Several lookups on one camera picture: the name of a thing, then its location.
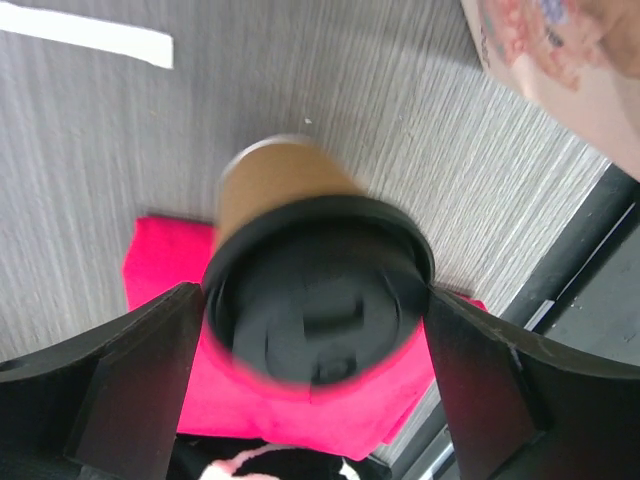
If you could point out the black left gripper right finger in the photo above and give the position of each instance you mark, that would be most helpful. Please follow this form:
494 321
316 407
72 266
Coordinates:
521 406

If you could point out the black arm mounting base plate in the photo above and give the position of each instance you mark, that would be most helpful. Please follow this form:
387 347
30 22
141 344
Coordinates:
584 294

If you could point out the red folded cloth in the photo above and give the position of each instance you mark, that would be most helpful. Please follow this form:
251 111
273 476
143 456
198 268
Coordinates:
224 399

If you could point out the brown paper coffee cup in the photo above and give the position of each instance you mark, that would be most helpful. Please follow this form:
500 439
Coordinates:
272 173

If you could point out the black plastic cup lid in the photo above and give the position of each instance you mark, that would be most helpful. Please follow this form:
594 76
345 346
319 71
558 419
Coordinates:
320 290

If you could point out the white wrapped straw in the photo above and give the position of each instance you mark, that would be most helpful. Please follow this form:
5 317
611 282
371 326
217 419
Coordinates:
150 46

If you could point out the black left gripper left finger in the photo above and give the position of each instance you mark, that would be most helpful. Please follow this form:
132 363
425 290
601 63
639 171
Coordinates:
106 401

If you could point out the brown paper takeout bag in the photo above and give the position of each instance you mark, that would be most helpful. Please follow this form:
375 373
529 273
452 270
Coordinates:
553 54

